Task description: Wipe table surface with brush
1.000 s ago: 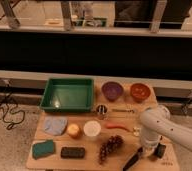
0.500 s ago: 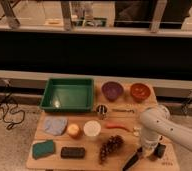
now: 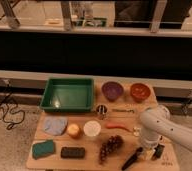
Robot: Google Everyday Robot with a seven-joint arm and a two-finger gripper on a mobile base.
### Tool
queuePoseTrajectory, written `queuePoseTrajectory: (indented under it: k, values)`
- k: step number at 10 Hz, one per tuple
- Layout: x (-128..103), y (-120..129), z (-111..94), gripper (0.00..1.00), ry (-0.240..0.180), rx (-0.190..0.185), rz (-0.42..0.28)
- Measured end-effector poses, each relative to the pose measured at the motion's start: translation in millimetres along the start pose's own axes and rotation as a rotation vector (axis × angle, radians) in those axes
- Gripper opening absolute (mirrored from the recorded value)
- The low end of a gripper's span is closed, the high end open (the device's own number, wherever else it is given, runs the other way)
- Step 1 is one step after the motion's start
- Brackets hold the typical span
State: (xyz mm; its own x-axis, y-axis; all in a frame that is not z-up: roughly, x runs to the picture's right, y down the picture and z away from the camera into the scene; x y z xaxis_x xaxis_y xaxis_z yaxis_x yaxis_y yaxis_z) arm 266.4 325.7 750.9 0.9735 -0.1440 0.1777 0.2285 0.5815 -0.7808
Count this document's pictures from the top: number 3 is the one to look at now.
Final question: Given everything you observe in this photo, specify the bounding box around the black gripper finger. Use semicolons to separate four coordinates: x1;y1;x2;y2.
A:
121;147;143;171
152;144;165;160

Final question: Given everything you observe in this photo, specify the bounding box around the bunch of dark grapes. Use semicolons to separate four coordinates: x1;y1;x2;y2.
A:
99;135;124;164

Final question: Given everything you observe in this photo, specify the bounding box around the wooden table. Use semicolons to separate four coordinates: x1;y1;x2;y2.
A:
25;79;181;171

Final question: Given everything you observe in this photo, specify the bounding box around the orange bowl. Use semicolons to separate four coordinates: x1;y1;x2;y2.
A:
130;83;151;103

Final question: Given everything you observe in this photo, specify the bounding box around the green sponge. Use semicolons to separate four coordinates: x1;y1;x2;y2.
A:
32;140;55;159

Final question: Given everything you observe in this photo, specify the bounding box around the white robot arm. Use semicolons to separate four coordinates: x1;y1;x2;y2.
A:
139;105;192;152

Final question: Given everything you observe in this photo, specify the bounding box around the black brush block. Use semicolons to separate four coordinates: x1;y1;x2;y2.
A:
61;147;85;158

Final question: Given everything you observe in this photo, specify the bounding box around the green plastic tray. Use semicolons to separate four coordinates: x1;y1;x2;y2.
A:
40;78;94;112

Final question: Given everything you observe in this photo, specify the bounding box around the blue cloth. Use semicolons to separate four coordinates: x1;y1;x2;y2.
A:
43;117;68;136

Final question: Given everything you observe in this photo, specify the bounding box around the yellow corn piece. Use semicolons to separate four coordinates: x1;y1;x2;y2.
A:
133;127;141;137

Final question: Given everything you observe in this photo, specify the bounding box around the purple bowl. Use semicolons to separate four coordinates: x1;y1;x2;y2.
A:
102;81;124;102

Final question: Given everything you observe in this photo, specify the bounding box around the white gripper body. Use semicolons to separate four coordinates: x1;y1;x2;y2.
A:
140;128;163;160

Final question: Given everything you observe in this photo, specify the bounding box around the small metal cup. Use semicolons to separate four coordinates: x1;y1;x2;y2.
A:
96;105;108;119

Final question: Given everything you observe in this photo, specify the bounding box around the metal spoon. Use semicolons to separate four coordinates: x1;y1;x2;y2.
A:
112;109;135;113

